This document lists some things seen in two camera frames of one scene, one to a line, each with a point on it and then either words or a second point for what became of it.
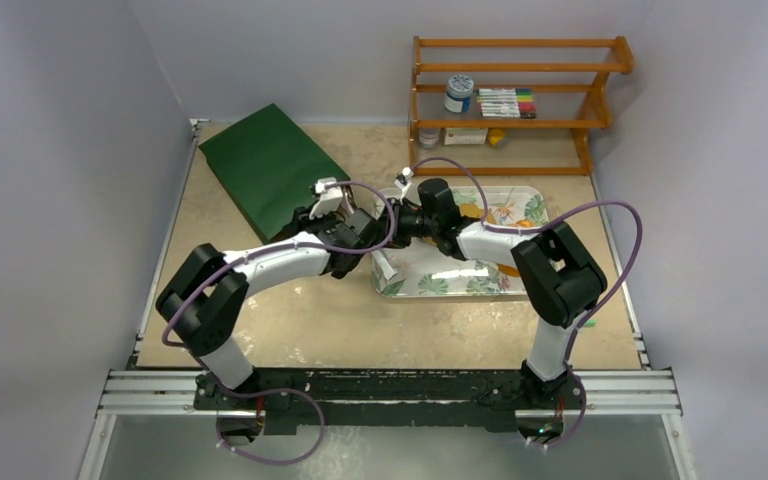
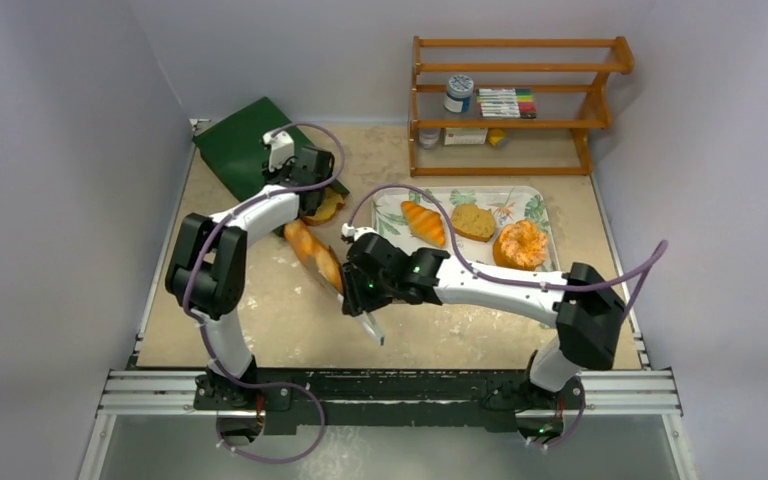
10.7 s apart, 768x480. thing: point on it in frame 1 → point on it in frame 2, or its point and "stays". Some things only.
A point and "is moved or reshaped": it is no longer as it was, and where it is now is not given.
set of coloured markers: x=506 y=103 stays
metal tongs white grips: x=388 y=271 is moved or reshaped
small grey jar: x=428 y=137 stays
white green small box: x=465 y=136 stays
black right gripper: x=392 y=221 → x=359 y=291
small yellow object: x=495 y=135 stays
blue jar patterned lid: x=458 y=96 stays
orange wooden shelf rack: x=599 y=118 stays
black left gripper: x=301 y=221 → x=287 y=166
